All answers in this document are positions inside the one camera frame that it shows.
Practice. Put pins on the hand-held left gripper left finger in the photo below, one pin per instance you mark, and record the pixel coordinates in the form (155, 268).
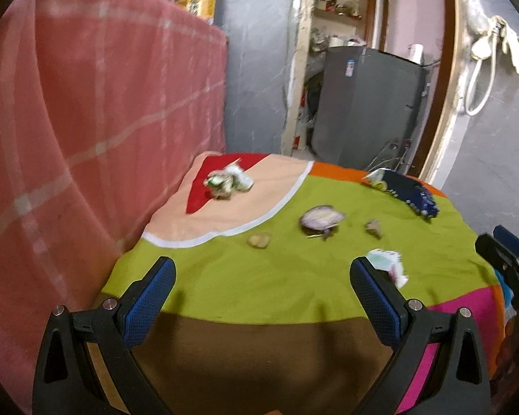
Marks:
(153, 298)

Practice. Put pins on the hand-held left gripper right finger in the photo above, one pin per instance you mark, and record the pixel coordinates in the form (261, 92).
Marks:
(376, 302)

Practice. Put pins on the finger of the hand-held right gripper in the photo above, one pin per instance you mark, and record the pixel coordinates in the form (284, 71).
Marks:
(510, 240)
(499, 255)

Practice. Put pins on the white paper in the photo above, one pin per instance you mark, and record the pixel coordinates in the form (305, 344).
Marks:
(387, 264)

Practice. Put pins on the brown paper scrap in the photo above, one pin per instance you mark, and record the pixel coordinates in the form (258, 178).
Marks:
(374, 227)

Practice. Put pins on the dark blue wrapper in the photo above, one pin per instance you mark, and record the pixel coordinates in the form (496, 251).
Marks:
(408, 192)

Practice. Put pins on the small brown peel piece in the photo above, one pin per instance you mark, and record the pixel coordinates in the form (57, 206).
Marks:
(259, 240)

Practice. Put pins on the red white wrapper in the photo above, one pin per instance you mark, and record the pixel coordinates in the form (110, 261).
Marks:
(225, 181)

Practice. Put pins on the multicoloured patchwork blanket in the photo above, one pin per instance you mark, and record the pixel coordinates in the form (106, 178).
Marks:
(264, 294)

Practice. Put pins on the pink checked towel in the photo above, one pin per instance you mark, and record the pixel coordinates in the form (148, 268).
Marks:
(82, 138)

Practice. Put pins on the grey washing machine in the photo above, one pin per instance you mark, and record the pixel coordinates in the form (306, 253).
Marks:
(367, 112)

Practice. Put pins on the white red rice bag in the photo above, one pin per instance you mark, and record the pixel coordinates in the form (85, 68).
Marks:
(302, 121)

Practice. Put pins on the white rubber gloves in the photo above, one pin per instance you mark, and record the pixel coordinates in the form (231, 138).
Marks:
(512, 43)

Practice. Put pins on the white kettle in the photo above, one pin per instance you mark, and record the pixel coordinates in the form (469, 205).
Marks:
(416, 54)

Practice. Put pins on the pink door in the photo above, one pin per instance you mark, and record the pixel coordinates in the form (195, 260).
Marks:
(415, 8)

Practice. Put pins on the pile of plastic bags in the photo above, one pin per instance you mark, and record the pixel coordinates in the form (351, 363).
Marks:
(318, 39)

